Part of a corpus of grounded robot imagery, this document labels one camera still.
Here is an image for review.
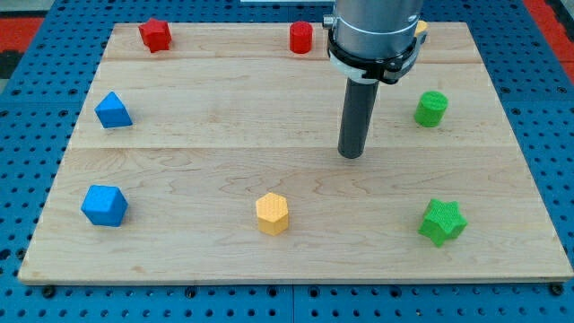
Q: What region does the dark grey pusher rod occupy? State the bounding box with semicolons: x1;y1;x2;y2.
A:
338;79;378;159

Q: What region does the green cylinder block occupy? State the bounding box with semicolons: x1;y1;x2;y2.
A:
413;91;448;127

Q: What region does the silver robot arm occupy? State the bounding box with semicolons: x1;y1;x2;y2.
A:
323;0;427;84

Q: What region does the yellow hexagon block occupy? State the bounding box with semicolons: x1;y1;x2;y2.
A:
256;193;289;236

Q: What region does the yellow block behind arm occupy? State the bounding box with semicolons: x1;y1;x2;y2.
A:
414;20;429;38

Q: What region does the blue cube block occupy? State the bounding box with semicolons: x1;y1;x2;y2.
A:
81;185;128;227

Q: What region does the red star block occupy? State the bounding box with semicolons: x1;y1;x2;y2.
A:
138;18;172;53

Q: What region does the blue triangular block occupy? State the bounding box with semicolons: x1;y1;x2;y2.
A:
94;92;133;128

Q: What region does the red cylinder block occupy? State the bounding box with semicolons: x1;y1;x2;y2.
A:
289;21;314;54

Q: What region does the wooden board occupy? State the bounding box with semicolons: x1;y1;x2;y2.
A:
18;22;573;285

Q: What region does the green star block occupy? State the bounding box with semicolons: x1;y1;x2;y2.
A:
418;198;468;248

